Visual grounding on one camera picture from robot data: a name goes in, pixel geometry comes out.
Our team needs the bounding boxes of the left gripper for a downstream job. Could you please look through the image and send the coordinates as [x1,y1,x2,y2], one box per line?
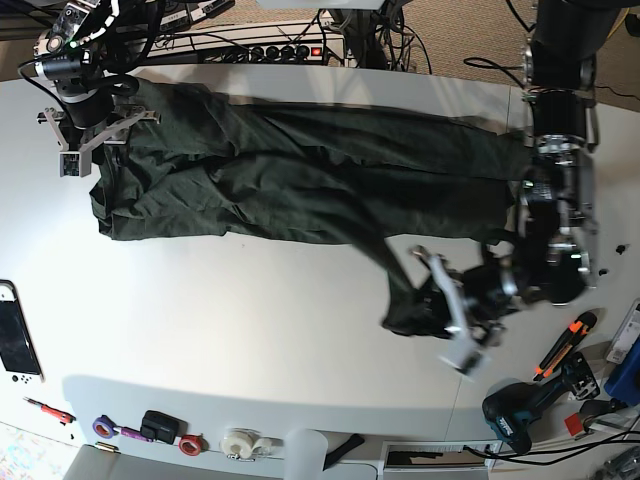
[409,244,519,349]

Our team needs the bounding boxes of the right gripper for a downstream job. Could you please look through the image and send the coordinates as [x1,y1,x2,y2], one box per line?
[37,94,161,154]

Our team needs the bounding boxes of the dark green t-shirt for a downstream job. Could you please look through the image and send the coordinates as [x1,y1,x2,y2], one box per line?
[91,81,531,338]

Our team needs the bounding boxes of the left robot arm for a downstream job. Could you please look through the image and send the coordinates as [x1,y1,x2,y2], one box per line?
[386,1,625,348]

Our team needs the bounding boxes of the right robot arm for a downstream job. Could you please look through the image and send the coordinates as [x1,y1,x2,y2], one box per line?
[17,1,166,177]

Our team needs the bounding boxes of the orange black utility knife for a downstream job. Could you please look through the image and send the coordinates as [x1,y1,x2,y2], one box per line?
[533,311,598,382]

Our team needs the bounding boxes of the white translucent cup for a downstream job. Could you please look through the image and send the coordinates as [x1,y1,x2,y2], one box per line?
[283,429,328,480]

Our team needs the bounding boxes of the blue box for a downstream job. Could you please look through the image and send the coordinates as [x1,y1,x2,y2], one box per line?
[604,340,640,406]

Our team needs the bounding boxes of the clear tape dispenser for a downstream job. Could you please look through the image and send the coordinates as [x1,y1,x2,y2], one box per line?
[219,429,283,461]

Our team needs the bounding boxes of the white power strip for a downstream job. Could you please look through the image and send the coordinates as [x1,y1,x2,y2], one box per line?
[145,16,353,67]

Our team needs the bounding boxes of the red tape roll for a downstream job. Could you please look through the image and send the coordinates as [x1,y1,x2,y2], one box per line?
[178,435,206,457]

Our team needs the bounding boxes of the purple tape roll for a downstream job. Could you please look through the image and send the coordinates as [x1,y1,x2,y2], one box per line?
[92,415,119,439]

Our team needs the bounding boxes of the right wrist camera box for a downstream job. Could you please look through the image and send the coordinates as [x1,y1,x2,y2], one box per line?
[59,151,92,178]

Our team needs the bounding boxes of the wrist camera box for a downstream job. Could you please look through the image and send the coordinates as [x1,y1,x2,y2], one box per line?
[59,151,92,178]
[439,341,491,383]

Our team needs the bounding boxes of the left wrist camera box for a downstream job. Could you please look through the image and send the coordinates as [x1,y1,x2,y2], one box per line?
[439,341,491,383]

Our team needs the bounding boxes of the teal black cordless drill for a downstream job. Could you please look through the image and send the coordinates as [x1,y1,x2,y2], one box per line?
[482,352,600,455]

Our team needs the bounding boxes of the black tablet with white frame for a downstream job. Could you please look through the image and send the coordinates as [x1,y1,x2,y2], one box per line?
[1,280,44,385]

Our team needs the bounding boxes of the red handled screwdriver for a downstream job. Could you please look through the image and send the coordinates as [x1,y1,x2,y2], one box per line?
[24,397,76,425]

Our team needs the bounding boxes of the black action camera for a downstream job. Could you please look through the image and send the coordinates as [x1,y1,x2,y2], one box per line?
[139,410,180,444]

